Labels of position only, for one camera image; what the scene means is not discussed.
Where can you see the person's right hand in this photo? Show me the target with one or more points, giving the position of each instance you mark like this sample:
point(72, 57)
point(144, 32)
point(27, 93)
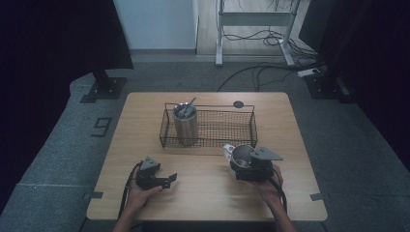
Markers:
point(267, 190)

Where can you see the dark curtain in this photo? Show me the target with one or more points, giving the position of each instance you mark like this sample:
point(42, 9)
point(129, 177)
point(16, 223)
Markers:
point(48, 64)
point(370, 48)

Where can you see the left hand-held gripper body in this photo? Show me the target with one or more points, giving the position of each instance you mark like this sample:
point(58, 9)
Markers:
point(147, 175)

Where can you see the dark round table grommet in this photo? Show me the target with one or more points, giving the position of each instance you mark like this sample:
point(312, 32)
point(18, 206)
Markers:
point(238, 104)

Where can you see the grey metal utensil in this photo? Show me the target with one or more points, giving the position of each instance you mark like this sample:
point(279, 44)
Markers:
point(189, 105)

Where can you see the person's left hand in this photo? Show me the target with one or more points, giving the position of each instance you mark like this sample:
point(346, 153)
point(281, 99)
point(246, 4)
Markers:
point(140, 198)

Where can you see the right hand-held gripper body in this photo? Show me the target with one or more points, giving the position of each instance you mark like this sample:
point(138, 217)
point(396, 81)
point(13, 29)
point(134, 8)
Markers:
point(259, 169)

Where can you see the white desk frame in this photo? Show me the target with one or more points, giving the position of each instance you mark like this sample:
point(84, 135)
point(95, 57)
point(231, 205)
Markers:
point(254, 18)

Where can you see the white power strip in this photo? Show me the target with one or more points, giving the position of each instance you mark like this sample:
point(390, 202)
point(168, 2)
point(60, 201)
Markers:
point(307, 72)

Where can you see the grey tape piece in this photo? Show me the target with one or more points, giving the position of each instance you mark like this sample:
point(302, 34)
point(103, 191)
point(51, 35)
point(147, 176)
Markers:
point(316, 197)
point(96, 195)

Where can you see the stainless steel tumbler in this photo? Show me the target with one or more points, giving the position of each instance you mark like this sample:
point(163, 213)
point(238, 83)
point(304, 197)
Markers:
point(186, 129)

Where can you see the black stand base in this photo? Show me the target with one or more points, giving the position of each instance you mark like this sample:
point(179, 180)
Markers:
point(106, 88)
point(325, 87)

